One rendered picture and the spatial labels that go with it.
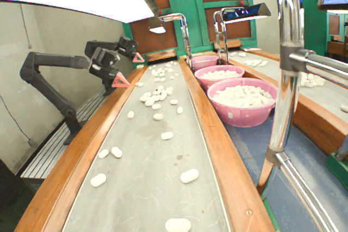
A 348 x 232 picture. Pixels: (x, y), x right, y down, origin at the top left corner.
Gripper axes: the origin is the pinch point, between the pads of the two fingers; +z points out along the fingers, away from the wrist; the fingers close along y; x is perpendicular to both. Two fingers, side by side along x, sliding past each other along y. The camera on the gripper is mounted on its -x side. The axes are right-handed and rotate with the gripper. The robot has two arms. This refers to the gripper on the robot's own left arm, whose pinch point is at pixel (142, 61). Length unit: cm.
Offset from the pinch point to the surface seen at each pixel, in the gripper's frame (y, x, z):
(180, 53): 42, -15, 26
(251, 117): -72, -18, 41
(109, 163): -83, 8, 8
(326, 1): -75, -61, 40
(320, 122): -85, -30, 52
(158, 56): 36.4, -2.5, 8.7
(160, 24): -36.3, -27.2, 1.9
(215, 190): -93, -7, 27
